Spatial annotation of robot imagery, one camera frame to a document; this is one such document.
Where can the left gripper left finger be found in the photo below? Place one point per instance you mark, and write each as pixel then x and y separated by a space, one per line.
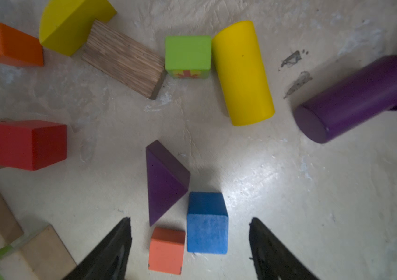
pixel 108 260

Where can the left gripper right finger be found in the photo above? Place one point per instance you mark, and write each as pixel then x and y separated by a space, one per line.
pixel 272 259

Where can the purple triangle block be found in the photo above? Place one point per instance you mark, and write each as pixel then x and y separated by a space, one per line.
pixel 168 180

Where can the purple cylinder block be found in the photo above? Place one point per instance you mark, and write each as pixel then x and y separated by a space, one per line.
pixel 350 102

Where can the red-orange small cube block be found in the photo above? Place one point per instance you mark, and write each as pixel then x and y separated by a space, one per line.
pixel 166 251

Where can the natural wood block upright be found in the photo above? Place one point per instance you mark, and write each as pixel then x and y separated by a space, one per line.
pixel 41 256

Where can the blue cube block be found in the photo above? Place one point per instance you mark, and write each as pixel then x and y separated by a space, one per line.
pixel 207 223

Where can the red cube block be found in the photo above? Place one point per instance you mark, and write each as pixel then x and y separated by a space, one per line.
pixel 32 144

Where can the yellow cylinder block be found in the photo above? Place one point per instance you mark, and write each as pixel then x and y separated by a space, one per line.
pixel 241 72

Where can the striped dark wood block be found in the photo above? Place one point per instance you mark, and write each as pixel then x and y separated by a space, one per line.
pixel 124 59

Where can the small lime green block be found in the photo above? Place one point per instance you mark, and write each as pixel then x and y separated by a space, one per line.
pixel 188 57

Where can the yellow half-moon block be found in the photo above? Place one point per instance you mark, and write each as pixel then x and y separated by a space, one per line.
pixel 65 25

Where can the orange small rectangular block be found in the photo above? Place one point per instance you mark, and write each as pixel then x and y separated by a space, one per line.
pixel 19 49

